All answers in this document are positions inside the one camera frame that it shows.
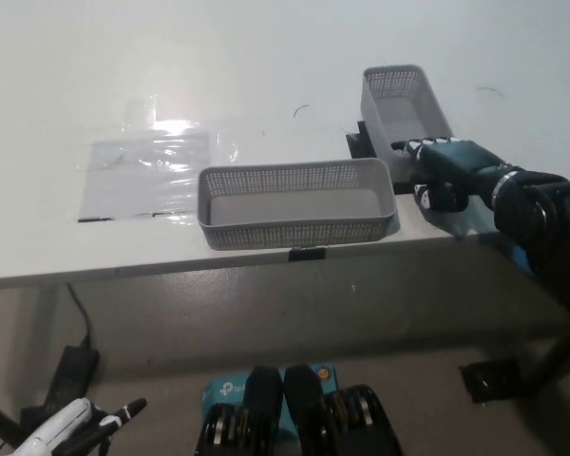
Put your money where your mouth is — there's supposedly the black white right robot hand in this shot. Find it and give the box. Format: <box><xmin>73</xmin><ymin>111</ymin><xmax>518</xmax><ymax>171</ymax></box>
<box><xmin>389</xmin><ymin>136</ymin><xmax>510</xmax><ymax>213</ymax></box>

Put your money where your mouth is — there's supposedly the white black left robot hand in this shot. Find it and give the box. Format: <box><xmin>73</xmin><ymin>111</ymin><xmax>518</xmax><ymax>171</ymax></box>
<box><xmin>9</xmin><ymin>397</ymin><xmax>148</xmax><ymax>456</ymax></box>

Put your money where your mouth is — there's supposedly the narrow grey perforated basket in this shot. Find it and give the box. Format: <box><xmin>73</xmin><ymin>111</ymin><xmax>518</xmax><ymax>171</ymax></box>
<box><xmin>360</xmin><ymin>64</ymin><xmax>455</xmax><ymax>184</ymax></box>

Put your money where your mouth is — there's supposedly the teal tp-link box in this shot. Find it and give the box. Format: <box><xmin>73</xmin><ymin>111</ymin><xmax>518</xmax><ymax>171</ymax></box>
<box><xmin>199</xmin><ymin>363</ymin><xmax>337</xmax><ymax>434</ymax></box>

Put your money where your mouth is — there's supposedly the black power adapter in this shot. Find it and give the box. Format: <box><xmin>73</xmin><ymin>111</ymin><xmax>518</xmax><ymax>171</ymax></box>
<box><xmin>45</xmin><ymin>345</ymin><xmax>100</xmax><ymax>419</ymax></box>

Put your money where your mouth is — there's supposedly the large black tape patch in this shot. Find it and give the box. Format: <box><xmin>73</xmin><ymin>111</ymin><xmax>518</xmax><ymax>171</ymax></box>
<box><xmin>344</xmin><ymin>121</ymin><xmax>420</xmax><ymax>196</ymax></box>

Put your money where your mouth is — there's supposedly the blue object under table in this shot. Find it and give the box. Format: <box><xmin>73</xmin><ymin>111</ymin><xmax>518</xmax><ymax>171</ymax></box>
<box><xmin>504</xmin><ymin>236</ymin><xmax>536</xmax><ymax>279</ymax></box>

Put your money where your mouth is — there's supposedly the black tape piece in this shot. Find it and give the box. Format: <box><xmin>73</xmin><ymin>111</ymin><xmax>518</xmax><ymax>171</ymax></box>
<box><xmin>288</xmin><ymin>246</ymin><xmax>327</xmax><ymax>263</ymax></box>

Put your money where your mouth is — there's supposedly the wide grey perforated basket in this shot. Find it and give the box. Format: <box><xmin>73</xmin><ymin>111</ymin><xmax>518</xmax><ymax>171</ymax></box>
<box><xmin>197</xmin><ymin>158</ymin><xmax>394</xmax><ymax>252</ymax></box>

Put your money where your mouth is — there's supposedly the black floor tape patch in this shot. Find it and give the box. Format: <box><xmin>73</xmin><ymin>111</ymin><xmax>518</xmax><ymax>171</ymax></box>
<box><xmin>458</xmin><ymin>358</ymin><xmax>528</xmax><ymax>405</ymax></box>

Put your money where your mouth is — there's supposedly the black table leg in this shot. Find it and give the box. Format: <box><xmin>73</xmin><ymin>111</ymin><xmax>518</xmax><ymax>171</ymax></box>
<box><xmin>522</xmin><ymin>327</ymin><xmax>570</xmax><ymax>396</ymax></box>

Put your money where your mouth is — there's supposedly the clear plastic covered paper sheet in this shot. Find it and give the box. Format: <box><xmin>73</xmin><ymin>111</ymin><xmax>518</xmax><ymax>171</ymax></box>
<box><xmin>75</xmin><ymin>97</ymin><xmax>241</xmax><ymax>224</ymax></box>

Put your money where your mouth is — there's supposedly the black adapter cable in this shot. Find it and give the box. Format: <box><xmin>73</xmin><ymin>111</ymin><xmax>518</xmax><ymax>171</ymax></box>
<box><xmin>65</xmin><ymin>283</ymin><xmax>92</xmax><ymax>349</ymax></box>

